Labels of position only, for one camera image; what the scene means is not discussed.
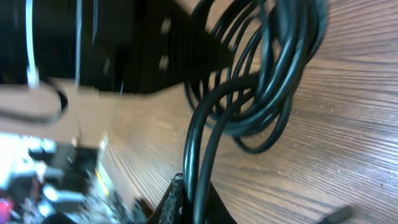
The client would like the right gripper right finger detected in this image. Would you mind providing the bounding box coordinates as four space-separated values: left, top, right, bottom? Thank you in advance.
205 183 236 224

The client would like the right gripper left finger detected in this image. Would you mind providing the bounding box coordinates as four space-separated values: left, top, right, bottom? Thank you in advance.
146 173 183 224

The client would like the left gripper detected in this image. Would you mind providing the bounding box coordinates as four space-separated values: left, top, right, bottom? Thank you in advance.
121 0 233 94

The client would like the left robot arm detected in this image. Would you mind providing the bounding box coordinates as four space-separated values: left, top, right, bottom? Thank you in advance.
1 0 233 94

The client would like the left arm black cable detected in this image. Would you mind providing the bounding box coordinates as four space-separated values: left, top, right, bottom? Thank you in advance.
0 82 69 125

